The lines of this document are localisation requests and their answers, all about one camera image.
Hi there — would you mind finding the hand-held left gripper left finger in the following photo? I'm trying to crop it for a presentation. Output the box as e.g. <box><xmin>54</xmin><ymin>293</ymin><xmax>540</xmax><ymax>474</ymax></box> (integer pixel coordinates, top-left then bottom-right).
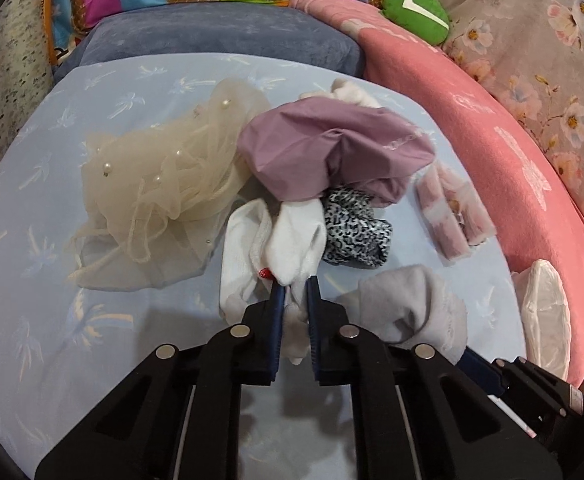
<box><xmin>34</xmin><ymin>280</ymin><xmax>287</xmax><ymax>480</ymax></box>

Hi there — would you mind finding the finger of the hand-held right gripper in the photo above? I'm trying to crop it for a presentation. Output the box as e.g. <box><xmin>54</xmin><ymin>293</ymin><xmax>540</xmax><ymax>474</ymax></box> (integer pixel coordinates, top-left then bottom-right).
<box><xmin>458</xmin><ymin>349</ymin><xmax>584</xmax><ymax>418</ymax></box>
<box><xmin>532</xmin><ymin>405</ymin><xmax>584</xmax><ymax>463</ymax></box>

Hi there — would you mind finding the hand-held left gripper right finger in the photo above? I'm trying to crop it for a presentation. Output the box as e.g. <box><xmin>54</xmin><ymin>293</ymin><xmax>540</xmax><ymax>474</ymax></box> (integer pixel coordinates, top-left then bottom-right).
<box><xmin>307</xmin><ymin>276</ymin><xmax>563</xmax><ymax>480</ymax></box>

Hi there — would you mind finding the white bin with plastic liner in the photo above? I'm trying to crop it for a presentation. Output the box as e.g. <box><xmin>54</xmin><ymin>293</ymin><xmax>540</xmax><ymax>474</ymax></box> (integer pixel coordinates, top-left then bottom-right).
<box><xmin>510</xmin><ymin>259</ymin><xmax>572</xmax><ymax>382</ymax></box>

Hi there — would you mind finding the grey sock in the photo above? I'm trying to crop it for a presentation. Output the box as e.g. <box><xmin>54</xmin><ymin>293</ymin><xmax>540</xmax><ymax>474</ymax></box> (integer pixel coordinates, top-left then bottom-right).
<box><xmin>334</xmin><ymin>264</ymin><xmax>468</xmax><ymax>366</ymax></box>

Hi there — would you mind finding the white sock with red mark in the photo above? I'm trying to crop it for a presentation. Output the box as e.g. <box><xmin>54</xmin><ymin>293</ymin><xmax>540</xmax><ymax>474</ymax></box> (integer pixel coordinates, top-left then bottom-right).
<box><xmin>219</xmin><ymin>199</ymin><xmax>280</xmax><ymax>323</ymax></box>

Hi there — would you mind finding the leopard print scrunchie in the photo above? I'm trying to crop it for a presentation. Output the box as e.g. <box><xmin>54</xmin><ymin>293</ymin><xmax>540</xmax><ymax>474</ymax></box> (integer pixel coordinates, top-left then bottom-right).
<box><xmin>322</xmin><ymin>186</ymin><xmax>393</xmax><ymax>267</ymax></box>

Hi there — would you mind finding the pink striped sock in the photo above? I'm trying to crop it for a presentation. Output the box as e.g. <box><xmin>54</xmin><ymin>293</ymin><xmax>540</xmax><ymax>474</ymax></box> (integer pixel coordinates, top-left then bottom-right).
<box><xmin>416</xmin><ymin>162</ymin><xmax>497</xmax><ymax>267</ymax></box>

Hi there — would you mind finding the mauve cloth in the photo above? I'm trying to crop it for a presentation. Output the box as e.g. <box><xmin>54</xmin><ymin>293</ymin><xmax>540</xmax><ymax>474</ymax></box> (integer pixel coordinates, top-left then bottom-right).
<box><xmin>237</xmin><ymin>99</ymin><xmax>437</xmax><ymax>208</ymax></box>

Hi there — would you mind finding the beige tulle with pearls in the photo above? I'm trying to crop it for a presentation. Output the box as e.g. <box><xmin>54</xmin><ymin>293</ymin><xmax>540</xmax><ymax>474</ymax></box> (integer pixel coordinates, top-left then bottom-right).
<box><xmin>69</xmin><ymin>79</ymin><xmax>273</xmax><ymax>291</ymax></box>

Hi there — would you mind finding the white fluffy cloth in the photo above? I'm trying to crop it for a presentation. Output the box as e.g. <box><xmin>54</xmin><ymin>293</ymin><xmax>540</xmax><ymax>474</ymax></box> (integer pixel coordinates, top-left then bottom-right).
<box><xmin>299</xmin><ymin>80</ymin><xmax>383</xmax><ymax>111</ymax></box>

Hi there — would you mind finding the light blue palm print cloth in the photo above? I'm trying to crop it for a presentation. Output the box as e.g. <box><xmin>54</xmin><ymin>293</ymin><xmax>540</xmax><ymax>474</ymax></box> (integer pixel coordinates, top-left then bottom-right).
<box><xmin>0</xmin><ymin>52</ymin><xmax>527</xmax><ymax>480</ymax></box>

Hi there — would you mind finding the pink blanket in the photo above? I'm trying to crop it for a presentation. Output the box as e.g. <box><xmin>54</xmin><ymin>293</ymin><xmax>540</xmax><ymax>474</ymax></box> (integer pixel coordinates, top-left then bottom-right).
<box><xmin>292</xmin><ymin>0</ymin><xmax>584</xmax><ymax>386</ymax></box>

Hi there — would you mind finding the blue-grey cushion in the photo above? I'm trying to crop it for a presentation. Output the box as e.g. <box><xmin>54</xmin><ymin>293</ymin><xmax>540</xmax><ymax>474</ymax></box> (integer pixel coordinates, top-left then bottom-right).
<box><xmin>52</xmin><ymin>7</ymin><xmax>365</xmax><ymax>83</ymax></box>

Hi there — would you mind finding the green check mark pillow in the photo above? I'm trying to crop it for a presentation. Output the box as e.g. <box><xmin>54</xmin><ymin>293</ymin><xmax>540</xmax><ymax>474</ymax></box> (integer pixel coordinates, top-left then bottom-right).
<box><xmin>382</xmin><ymin>0</ymin><xmax>451</xmax><ymax>46</ymax></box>

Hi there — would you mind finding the grey floral blanket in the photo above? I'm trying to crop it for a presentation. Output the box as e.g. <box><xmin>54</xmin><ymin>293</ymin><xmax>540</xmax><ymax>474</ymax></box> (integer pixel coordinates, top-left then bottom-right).
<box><xmin>412</xmin><ymin>0</ymin><xmax>584</xmax><ymax>361</ymax></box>

